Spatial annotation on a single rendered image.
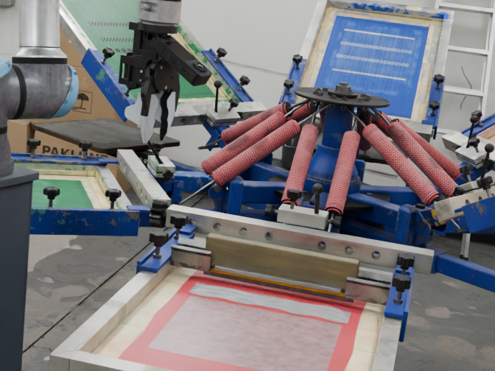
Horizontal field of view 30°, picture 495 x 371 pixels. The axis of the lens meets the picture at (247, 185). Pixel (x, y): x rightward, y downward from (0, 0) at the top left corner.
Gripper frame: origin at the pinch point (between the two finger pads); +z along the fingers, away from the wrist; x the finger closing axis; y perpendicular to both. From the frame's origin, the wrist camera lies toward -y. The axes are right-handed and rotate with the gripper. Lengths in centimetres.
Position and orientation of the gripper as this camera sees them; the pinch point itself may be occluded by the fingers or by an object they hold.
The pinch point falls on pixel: (157, 135)
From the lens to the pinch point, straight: 169.3
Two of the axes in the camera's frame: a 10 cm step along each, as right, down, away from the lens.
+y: -8.5, -2.2, 4.7
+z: -1.2, 9.6, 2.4
